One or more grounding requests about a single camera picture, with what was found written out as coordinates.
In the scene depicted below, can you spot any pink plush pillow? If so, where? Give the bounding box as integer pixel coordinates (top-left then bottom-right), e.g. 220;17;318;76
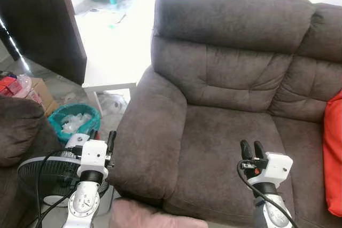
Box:
110;197;209;228

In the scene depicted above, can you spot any brown fabric sofa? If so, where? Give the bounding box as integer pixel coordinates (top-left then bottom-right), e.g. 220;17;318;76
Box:
107;0;342;228

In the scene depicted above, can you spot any black floor fan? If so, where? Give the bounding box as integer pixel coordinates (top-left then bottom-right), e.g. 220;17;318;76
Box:
17;151;111;208

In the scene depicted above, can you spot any red pillow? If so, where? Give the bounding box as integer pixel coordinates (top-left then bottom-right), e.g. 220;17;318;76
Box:
323;90;342;218

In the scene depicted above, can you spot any crumpled plastic waste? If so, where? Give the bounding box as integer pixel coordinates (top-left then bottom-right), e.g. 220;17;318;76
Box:
61;113;95;133

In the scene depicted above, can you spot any teal woven waste basket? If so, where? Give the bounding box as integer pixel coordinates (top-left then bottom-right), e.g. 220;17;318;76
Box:
48;103;102;144

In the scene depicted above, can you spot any white plastic bag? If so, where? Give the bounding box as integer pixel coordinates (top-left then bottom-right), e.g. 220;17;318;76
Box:
99;92;132;116

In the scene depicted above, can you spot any cardboard box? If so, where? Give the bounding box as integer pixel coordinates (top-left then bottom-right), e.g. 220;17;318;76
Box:
29;77;59;116

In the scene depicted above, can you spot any brown fabric armchair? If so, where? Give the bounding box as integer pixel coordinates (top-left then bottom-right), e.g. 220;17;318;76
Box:
0;96;63;228

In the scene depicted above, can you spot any white table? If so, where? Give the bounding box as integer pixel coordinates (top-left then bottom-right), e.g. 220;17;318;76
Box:
75;0;157;116

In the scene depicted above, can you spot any clear plastic bag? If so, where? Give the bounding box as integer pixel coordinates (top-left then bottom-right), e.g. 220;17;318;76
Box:
16;75;41;104

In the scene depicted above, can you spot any red package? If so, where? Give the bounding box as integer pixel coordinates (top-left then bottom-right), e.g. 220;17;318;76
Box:
0;76;22;98

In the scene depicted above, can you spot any dark wooden door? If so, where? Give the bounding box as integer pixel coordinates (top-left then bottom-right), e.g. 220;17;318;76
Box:
0;0;88;85

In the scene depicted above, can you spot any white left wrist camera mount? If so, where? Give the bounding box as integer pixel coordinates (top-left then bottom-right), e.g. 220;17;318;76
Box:
75;139;111;178

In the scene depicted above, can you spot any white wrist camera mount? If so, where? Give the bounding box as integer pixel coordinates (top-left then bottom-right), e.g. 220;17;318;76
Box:
75;139;111;178
261;153;294;187

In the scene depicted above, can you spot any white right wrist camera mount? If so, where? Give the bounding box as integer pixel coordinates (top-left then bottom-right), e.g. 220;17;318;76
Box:
261;153;294;187

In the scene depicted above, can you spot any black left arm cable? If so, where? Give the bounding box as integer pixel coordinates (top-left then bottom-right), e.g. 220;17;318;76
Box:
34;144;84;228

